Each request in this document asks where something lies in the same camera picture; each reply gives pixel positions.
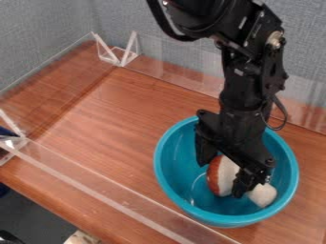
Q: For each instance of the clear acrylic wall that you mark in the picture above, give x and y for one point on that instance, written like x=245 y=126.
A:
x=18 y=79
x=194 y=68
x=99 y=205

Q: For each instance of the clear acrylic left bracket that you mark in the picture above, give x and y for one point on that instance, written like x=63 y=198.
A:
x=13 y=137

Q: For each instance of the red white toy mushroom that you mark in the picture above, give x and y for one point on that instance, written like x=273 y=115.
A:
x=220 y=177

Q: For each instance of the clear acrylic front wall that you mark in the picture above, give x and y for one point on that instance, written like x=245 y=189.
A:
x=99 y=205

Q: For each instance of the blue plastic bowl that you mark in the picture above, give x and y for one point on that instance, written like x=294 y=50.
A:
x=181 y=178

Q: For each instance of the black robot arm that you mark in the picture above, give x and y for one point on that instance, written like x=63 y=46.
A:
x=249 y=34

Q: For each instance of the clear acrylic corner bracket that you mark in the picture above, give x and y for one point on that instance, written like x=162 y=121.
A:
x=115 y=55

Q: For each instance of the clear acrylic left wall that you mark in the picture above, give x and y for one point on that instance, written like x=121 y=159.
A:
x=18 y=79

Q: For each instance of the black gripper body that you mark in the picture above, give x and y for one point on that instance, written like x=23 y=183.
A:
x=237 y=127

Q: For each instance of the clear acrylic back wall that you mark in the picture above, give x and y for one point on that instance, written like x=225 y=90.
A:
x=194 y=68

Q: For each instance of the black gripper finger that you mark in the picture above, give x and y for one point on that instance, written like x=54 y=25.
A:
x=248 y=178
x=206 y=149

